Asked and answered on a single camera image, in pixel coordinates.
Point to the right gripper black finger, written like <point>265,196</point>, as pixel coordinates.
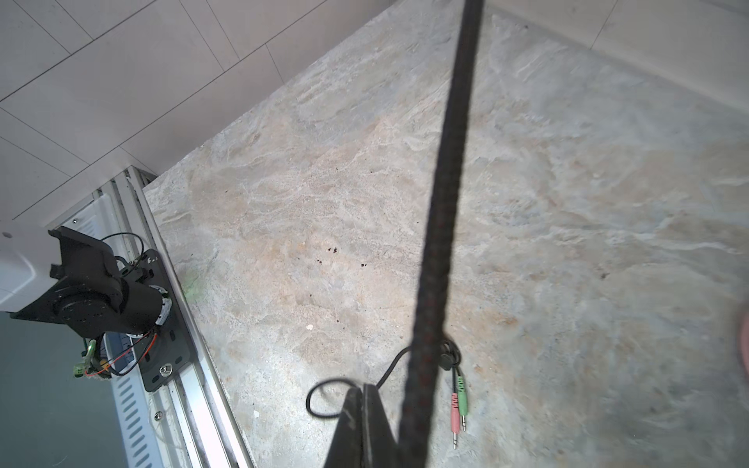
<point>363,437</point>

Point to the white black headphones with cable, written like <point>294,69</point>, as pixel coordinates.
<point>412,437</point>

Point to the pink headphones with cable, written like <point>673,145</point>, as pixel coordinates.
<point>743,341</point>

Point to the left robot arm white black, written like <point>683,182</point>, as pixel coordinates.
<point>65,277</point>

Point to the left circuit board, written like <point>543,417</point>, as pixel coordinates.
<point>96,362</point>

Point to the aluminium mounting rail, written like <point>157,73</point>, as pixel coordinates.
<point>170,407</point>

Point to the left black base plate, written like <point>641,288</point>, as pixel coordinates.
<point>170,348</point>

